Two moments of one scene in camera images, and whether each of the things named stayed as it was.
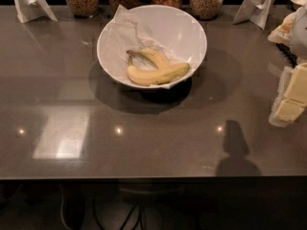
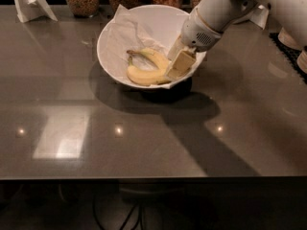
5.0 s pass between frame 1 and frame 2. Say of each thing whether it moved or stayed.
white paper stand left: stayed
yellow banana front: stayed
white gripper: moved
